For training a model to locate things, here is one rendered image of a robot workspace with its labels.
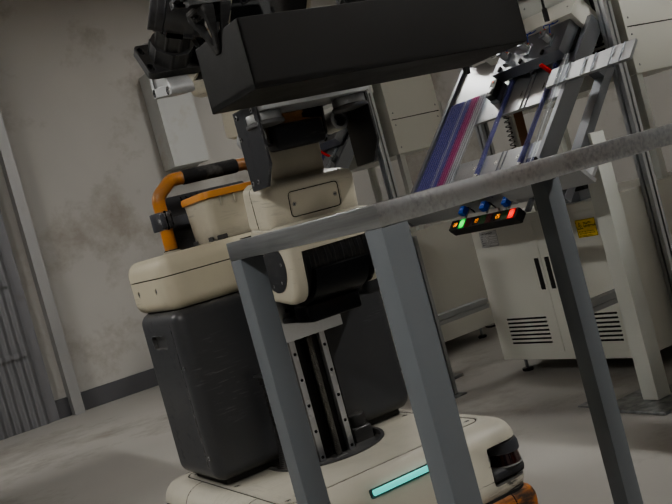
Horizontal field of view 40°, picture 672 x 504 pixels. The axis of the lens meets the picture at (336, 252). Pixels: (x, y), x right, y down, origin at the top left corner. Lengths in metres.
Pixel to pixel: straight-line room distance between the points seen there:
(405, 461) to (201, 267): 0.61
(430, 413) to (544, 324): 2.46
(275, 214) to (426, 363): 0.82
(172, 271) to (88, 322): 4.27
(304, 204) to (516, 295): 1.85
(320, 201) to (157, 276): 0.40
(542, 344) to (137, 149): 3.72
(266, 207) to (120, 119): 4.72
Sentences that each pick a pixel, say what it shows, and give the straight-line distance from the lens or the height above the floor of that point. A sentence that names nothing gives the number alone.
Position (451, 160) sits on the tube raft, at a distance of 3.48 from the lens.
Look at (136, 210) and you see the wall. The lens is 6.47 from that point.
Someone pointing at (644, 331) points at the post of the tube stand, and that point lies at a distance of 2.94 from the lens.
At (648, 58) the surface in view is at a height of 1.04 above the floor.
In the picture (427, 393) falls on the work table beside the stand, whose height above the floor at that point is 0.56.
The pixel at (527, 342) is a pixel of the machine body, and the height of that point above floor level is 0.13.
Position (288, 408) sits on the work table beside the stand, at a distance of 1.49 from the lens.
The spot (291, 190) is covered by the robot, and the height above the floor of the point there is 0.87.
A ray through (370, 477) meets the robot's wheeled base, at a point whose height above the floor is 0.27.
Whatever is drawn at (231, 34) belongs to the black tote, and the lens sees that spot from 1.48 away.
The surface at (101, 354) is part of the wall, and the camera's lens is 6.32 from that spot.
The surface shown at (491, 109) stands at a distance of 3.50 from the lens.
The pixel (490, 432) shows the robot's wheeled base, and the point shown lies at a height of 0.26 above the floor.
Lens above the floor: 0.80
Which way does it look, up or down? 2 degrees down
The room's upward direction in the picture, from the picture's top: 15 degrees counter-clockwise
